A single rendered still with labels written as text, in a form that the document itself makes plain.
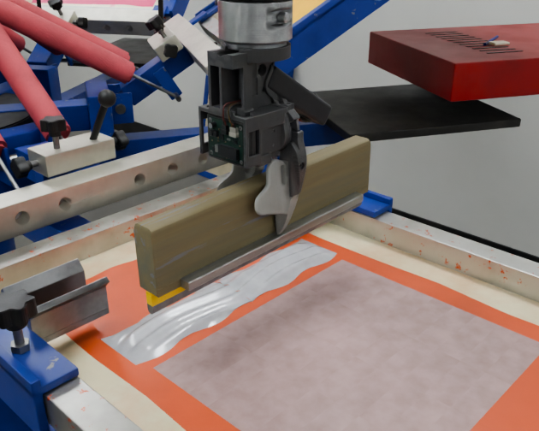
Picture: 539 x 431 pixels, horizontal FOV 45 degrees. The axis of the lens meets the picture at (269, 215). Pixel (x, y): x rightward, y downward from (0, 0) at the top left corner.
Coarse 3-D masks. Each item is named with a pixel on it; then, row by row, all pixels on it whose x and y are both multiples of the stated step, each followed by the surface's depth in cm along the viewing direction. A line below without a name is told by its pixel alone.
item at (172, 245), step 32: (320, 160) 77; (352, 160) 82; (224, 192) 69; (256, 192) 70; (320, 192) 79; (352, 192) 84; (160, 224) 62; (192, 224) 64; (224, 224) 68; (256, 224) 72; (288, 224) 76; (160, 256) 62; (192, 256) 66; (224, 256) 69; (160, 288) 64
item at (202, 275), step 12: (336, 204) 81; (348, 204) 82; (312, 216) 78; (324, 216) 79; (288, 228) 75; (300, 228) 76; (264, 240) 73; (276, 240) 73; (240, 252) 70; (252, 252) 71; (216, 264) 68; (228, 264) 68; (192, 276) 66; (204, 276) 66; (216, 276) 67; (192, 288) 65
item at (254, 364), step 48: (96, 336) 76; (192, 336) 76; (240, 336) 76; (288, 336) 76; (144, 384) 69; (192, 384) 69; (240, 384) 69; (288, 384) 69; (336, 384) 69; (384, 384) 69
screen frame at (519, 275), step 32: (192, 192) 107; (96, 224) 96; (128, 224) 98; (352, 224) 101; (384, 224) 97; (416, 224) 96; (0, 256) 87; (32, 256) 87; (64, 256) 91; (448, 256) 91; (480, 256) 87; (512, 256) 87; (0, 288) 85; (512, 288) 85; (64, 384) 63; (64, 416) 60; (96, 416) 59
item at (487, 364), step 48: (288, 288) 86; (336, 288) 86; (384, 288) 86; (432, 288) 86; (336, 336) 76; (384, 336) 76; (432, 336) 76; (480, 336) 76; (528, 336) 76; (432, 384) 69; (480, 384) 69; (528, 384) 69
